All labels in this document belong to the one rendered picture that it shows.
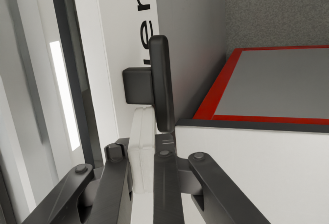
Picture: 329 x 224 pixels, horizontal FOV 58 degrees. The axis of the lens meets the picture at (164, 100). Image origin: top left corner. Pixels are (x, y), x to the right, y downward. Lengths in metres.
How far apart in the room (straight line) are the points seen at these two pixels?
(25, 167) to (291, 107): 0.39
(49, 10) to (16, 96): 0.06
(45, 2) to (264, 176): 0.32
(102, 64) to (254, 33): 0.94
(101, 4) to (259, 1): 0.93
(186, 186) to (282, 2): 0.98
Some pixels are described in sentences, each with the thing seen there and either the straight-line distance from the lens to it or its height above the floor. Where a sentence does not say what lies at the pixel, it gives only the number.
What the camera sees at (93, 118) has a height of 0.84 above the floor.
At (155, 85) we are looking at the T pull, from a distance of 0.21.
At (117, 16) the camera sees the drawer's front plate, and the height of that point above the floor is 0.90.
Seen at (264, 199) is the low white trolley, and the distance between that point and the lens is 0.43.
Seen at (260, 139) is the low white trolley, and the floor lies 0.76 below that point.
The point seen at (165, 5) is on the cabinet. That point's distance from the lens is 0.43.
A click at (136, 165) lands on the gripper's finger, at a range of 0.17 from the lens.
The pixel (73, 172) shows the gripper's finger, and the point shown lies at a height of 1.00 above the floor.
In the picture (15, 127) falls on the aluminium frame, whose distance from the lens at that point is 0.19.
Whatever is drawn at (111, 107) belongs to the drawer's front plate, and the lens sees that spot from 0.22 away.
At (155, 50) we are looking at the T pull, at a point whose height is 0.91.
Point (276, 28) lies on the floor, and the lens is 1.11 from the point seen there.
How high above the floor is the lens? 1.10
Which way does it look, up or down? 63 degrees down
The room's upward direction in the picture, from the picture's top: 136 degrees counter-clockwise
